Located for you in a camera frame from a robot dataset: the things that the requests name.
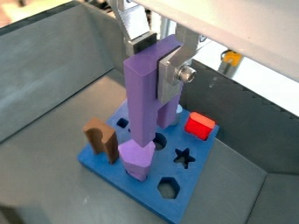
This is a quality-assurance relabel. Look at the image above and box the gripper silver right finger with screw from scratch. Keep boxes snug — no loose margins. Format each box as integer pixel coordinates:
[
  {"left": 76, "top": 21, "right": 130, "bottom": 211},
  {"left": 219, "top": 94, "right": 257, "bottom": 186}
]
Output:
[{"left": 158, "top": 24, "right": 207, "bottom": 104}]

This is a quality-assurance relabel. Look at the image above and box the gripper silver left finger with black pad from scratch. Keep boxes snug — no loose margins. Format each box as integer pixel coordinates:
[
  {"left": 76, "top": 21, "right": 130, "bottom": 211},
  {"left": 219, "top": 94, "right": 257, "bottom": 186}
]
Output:
[{"left": 109, "top": 0, "right": 157, "bottom": 56}]

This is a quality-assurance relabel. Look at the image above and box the purple double-square block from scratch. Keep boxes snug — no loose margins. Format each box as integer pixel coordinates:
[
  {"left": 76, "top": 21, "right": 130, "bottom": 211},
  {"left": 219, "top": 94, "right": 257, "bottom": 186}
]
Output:
[{"left": 125, "top": 35, "right": 182, "bottom": 147}]

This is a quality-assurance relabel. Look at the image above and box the red square block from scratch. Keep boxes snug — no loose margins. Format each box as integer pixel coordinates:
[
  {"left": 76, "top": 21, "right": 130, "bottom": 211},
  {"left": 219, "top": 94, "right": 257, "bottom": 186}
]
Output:
[{"left": 185, "top": 112, "right": 217, "bottom": 141}]

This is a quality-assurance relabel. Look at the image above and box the light blue oval block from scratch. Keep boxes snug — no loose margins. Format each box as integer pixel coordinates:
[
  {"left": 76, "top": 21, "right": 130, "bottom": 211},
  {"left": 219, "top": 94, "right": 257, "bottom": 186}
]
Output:
[{"left": 173, "top": 104, "right": 183, "bottom": 125}]

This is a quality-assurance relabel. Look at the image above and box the blue shape sorter base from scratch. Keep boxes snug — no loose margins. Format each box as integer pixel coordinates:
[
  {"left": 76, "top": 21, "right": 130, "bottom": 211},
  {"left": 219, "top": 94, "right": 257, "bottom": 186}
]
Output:
[{"left": 78, "top": 111, "right": 218, "bottom": 224}]

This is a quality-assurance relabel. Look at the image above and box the brown arch-profile block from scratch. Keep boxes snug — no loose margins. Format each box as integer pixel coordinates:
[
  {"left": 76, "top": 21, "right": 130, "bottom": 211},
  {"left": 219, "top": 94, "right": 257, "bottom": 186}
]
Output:
[{"left": 83, "top": 117, "right": 119, "bottom": 164}]

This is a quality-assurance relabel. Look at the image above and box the purple pentagon-top block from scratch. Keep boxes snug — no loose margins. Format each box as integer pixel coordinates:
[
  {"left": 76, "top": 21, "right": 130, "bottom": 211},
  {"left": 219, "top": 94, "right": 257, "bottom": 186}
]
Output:
[{"left": 118, "top": 139, "right": 155, "bottom": 181}]

